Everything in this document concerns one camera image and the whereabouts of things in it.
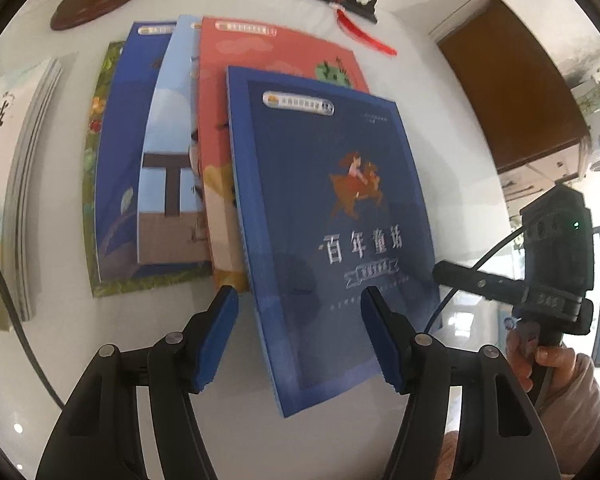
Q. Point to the light blue gate cover book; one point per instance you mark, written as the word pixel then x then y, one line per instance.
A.
pixel 170 125

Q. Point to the brown wooden sideboard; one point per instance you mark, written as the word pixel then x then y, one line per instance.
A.
pixel 515 85

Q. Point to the dark blue fairy-tale cover book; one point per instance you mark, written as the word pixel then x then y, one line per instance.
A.
pixel 330 210

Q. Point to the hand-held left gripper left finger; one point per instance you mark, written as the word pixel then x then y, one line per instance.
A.
pixel 217 340

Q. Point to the person's right forearm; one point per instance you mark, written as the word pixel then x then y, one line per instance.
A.
pixel 580 400

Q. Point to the coral red cover book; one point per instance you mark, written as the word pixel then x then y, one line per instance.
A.
pixel 280 45

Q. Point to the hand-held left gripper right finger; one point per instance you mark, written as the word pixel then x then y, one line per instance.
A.
pixel 382 340

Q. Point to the person's right hand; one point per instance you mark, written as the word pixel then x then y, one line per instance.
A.
pixel 555 360

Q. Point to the red tassel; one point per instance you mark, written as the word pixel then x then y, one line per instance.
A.
pixel 365 35

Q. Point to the white reed cover book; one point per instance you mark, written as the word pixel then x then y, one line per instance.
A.
pixel 0 185

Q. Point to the blue eagle cover book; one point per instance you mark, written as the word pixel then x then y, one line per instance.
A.
pixel 120 160

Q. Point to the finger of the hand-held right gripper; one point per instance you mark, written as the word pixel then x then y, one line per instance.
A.
pixel 472 282

